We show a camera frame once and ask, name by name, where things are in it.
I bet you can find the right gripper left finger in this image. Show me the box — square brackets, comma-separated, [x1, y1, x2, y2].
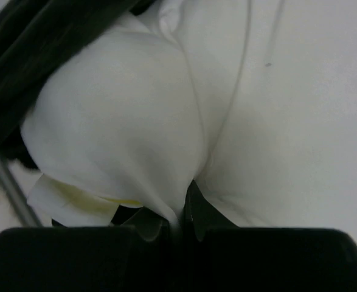
[0, 208, 178, 291]

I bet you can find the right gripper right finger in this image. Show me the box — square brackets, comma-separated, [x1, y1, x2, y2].
[184, 183, 357, 292]

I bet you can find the white pillow with yellow edge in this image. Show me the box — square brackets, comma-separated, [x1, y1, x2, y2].
[21, 1, 357, 239]

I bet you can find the black pillowcase with beige flowers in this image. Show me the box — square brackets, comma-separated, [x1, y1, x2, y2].
[0, 0, 151, 171]

